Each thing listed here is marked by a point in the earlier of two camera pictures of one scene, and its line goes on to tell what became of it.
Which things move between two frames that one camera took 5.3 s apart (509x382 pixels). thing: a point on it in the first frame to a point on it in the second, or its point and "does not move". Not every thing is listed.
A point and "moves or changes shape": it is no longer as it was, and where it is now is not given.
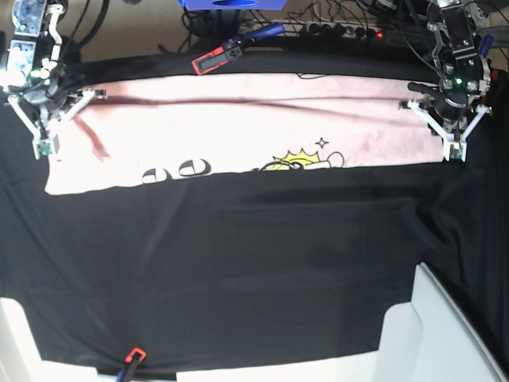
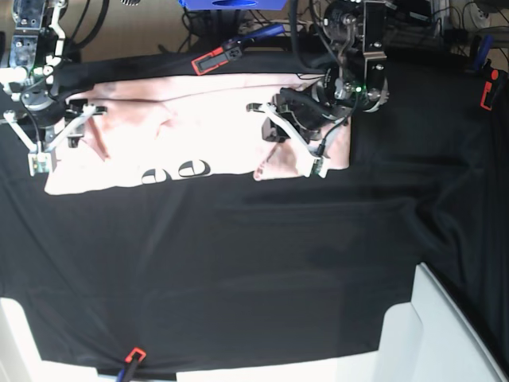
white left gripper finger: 34,130 to 38,160
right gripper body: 464,74 to 355,84
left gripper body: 44,84 does not move
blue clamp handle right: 485,44 does not move
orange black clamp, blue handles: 234,48 does not move
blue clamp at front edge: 132,361 does not move
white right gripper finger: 447,138 to 316,165
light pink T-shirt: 128,130 moves or changes shape
